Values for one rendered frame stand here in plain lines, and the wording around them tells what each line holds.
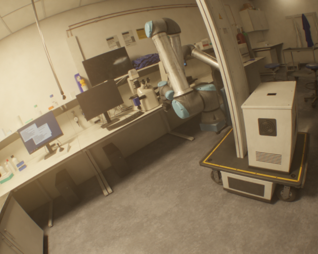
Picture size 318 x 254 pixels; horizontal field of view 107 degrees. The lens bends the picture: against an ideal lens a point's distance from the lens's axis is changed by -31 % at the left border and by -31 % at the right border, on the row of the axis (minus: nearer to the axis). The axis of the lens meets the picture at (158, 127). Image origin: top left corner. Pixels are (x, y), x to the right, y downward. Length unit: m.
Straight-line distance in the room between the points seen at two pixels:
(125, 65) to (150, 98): 0.85
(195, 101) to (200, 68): 2.58
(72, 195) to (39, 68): 1.92
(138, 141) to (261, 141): 2.18
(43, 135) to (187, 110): 1.75
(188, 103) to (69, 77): 2.06
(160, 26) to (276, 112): 0.93
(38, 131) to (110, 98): 1.02
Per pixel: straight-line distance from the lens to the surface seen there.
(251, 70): 4.12
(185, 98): 1.13
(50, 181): 2.93
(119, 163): 2.35
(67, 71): 2.80
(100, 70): 2.58
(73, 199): 2.47
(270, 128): 1.15
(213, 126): 1.25
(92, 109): 2.14
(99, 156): 2.81
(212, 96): 1.22
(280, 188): 1.48
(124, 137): 2.83
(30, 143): 2.30
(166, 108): 1.66
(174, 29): 1.29
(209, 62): 1.86
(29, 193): 3.10
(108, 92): 2.19
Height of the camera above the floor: 1.24
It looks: 20 degrees down
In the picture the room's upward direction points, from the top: 21 degrees counter-clockwise
